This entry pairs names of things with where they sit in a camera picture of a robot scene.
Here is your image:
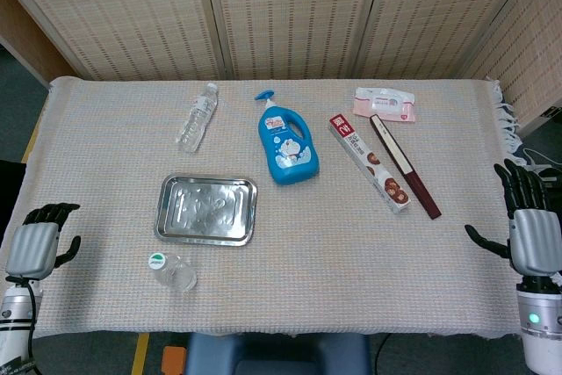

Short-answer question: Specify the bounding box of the blue pump detergent bottle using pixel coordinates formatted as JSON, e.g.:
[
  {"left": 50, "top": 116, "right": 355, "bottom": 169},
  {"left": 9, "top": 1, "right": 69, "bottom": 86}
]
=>
[{"left": 256, "top": 90, "right": 321, "bottom": 186}]

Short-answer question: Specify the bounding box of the long clear water bottle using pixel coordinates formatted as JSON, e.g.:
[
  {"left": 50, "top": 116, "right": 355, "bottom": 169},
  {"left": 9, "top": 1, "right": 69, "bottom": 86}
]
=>
[{"left": 176, "top": 82, "right": 220, "bottom": 153}]

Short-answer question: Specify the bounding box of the metal rectangular tray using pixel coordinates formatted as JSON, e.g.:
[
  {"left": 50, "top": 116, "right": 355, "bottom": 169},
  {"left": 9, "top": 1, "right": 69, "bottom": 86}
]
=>
[{"left": 154, "top": 173, "right": 259, "bottom": 248}]

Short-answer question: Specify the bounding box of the left black grey robot hand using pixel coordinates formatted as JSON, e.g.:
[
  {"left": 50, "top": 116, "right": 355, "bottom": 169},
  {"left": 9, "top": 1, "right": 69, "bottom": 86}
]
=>
[{"left": 5, "top": 202, "right": 83, "bottom": 281}]

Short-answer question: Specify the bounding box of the small clear jar green lid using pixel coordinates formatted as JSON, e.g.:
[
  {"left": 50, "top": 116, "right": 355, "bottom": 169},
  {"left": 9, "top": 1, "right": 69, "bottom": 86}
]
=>
[{"left": 147, "top": 252, "right": 198, "bottom": 292}]

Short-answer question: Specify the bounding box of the dark brown folded fan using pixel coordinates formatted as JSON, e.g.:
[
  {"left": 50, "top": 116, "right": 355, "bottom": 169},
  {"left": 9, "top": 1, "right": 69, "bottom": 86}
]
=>
[{"left": 369, "top": 113, "right": 442, "bottom": 220}]

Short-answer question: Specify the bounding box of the bamboo folding screen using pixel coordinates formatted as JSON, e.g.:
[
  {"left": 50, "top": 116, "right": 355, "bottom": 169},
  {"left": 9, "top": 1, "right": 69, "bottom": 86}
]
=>
[{"left": 0, "top": 0, "right": 562, "bottom": 128}]

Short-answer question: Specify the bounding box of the right black grey robot hand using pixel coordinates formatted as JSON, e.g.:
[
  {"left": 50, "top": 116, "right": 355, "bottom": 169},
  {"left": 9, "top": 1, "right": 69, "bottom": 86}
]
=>
[{"left": 465, "top": 158, "right": 562, "bottom": 280}]

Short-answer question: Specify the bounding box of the woven beige tablecloth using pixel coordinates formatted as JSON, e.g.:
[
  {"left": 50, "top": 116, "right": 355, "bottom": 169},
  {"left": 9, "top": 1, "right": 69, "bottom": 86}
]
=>
[{"left": 0, "top": 76, "right": 528, "bottom": 341}]

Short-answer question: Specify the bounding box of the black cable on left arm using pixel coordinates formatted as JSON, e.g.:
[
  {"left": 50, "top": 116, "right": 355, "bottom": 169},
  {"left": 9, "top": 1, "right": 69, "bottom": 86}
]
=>
[{"left": 4, "top": 275, "right": 37, "bottom": 375}]

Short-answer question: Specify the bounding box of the long white baking paper box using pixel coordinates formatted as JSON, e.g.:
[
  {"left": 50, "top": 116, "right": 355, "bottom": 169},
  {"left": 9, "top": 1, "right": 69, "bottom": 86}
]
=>
[{"left": 328, "top": 114, "right": 413, "bottom": 215}]

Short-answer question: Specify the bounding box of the pink wet wipes pack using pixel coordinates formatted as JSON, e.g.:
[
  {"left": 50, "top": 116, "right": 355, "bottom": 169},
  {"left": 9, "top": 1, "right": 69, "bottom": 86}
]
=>
[{"left": 353, "top": 87, "right": 417, "bottom": 123}]

